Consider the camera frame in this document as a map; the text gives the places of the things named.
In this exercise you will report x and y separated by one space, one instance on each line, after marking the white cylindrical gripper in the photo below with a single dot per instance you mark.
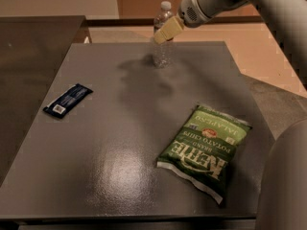
188 15

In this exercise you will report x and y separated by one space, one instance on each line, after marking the clear plastic water bottle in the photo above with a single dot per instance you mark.
162 52

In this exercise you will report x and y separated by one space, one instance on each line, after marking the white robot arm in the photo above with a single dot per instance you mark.
282 203

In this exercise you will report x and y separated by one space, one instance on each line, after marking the dark blue rxbar wrapper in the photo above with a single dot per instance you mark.
63 104

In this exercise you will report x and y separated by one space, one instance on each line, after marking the green jalapeno potato chips bag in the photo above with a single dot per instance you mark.
203 148

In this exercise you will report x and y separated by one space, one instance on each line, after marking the dark side table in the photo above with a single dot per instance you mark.
32 50

